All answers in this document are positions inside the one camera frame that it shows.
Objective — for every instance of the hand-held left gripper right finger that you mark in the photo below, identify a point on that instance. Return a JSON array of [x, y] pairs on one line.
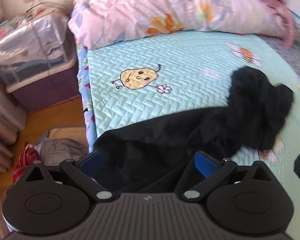
[[203, 165]]

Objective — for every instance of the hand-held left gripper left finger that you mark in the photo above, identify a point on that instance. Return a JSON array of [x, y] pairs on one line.
[[90, 162]]

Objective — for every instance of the black pants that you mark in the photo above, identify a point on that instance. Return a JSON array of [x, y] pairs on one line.
[[165, 135]]

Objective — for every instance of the grey garment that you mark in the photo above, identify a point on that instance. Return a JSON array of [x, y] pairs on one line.
[[62, 150]]

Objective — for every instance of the red plaid garment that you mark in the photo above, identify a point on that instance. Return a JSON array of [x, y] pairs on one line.
[[25, 160]]

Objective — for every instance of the blue floral bed sheet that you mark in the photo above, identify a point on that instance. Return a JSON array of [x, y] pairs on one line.
[[86, 97]]

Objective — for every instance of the purple cabinet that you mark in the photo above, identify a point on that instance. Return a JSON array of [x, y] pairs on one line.
[[47, 90]]

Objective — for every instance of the beige curtain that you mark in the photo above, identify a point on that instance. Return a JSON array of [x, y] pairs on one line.
[[2, 120]]

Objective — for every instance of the mint quilted bedspread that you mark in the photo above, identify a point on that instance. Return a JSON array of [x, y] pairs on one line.
[[185, 55]]

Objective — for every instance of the rolled floral quilt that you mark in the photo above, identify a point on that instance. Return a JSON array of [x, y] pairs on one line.
[[165, 5]]

